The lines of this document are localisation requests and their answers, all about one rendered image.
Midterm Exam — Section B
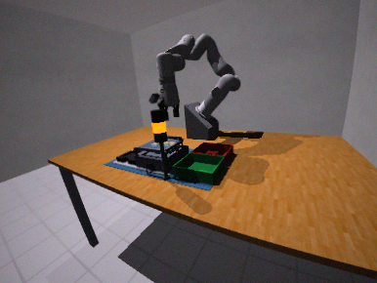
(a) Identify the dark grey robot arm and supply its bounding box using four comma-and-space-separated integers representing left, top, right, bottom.
156, 34, 240, 119

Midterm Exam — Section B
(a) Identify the green open-top bin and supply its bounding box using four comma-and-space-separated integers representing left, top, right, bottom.
172, 152, 225, 185

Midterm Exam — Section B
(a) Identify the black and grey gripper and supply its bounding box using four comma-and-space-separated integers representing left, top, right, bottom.
157, 83, 180, 121

